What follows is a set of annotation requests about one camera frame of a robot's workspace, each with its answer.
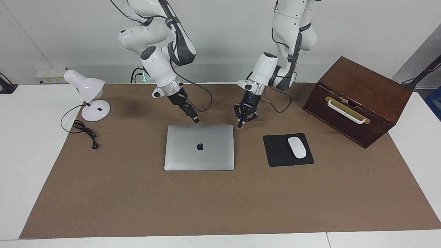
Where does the black mouse pad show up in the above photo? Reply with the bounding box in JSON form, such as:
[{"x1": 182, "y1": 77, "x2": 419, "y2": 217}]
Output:
[{"x1": 263, "y1": 133, "x2": 315, "y2": 167}]

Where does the dark wooden box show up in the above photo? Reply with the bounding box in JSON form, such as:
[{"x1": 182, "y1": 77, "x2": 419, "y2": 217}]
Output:
[{"x1": 302, "y1": 56, "x2": 413, "y2": 149}]

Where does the white box handle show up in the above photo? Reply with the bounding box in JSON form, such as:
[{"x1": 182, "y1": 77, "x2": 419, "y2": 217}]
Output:
[{"x1": 327, "y1": 99, "x2": 366, "y2": 124}]

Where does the brown desk mat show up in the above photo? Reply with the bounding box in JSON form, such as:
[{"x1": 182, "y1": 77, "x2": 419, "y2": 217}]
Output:
[{"x1": 19, "y1": 83, "x2": 441, "y2": 239}]

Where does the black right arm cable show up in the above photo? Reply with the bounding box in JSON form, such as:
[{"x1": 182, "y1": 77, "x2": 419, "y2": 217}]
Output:
[{"x1": 171, "y1": 59, "x2": 213, "y2": 113}]

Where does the black clamp base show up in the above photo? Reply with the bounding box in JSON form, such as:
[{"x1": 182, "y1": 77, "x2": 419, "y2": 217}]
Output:
[{"x1": 0, "y1": 73, "x2": 18, "y2": 94}]

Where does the white computer mouse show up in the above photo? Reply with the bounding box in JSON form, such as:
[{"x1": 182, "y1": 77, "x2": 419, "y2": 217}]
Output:
[{"x1": 288, "y1": 137, "x2": 307, "y2": 159}]

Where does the black stand pole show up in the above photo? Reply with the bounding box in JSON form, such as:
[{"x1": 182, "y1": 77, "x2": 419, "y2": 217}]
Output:
[{"x1": 401, "y1": 55, "x2": 441, "y2": 91}]

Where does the white power strip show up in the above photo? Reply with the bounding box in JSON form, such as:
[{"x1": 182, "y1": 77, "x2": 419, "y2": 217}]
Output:
[{"x1": 35, "y1": 67, "x2": 66, "y2": 84}]

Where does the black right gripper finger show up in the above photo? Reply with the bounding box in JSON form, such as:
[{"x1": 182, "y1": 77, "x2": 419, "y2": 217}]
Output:
[
  {"x1": 179, "y1": 104, "x2": 197, "y2": 124},
  {"x1": 184, "y1": 101, "x2": 200, "y2": 122}
]

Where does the black lamp power cable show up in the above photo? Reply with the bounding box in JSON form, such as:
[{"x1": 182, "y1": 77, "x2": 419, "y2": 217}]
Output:
[{"x1": 61, "y1": 104, "x2": 100, "y2": 150}]

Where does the blue bin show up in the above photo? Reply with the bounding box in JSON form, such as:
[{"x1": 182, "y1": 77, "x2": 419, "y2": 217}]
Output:
[{"x1": 424, "y1": 86, "x2": 441, "y2": 121}]

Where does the brass handle plate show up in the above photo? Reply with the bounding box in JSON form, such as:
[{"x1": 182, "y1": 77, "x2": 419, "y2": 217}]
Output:
[{"x1": 325, "y1": 96, "x2": 371, "y2": 125}]

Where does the silver apple laptop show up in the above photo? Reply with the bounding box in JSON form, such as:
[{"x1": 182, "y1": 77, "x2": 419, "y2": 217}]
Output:
[{"x1": 164, "y1": 124, "x2": 235, "y2": 171}]

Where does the white desk lamp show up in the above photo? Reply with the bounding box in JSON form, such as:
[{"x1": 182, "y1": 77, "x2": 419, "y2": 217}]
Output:
[{"x1": 63, "y1": 70, "x2": 111, "y2": 122}]

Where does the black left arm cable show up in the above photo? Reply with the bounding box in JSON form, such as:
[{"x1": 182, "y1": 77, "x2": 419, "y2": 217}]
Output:
[{"x1": 260, "y1": 86, "x2": 293, "y2": 113}]

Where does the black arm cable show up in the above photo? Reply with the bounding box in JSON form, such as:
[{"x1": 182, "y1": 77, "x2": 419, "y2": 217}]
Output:
[
  {"x1": 260, "y1": 86, "x2": 293, "y2": 113},
  {"x1": 171, "y1": 59, "x2": 213, "y2": 113}
]

